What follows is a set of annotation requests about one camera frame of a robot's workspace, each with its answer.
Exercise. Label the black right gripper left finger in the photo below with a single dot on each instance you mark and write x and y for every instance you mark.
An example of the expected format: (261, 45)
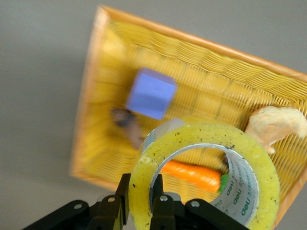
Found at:
(103, 215)

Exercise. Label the brown table cover mat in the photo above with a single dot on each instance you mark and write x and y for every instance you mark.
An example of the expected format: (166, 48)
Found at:
(36, 72)

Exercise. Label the orange toy carrot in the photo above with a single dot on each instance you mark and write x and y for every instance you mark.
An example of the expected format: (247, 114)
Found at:
(192, 175)

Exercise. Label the purple foam cube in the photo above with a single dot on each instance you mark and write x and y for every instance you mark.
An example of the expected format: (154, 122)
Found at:
(151, 93)

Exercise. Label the orange yellow woven tray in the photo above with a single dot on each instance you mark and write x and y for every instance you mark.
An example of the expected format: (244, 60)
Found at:
(204, 79)

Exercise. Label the yellow clear tape roll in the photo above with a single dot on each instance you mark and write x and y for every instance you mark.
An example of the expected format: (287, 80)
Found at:
(192, 134)

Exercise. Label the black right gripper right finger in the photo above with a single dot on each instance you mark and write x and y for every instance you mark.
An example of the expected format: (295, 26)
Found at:
(172, 215)

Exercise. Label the small brown toy mushroom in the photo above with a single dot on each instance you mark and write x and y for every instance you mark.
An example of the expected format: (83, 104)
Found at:
(134, 131)

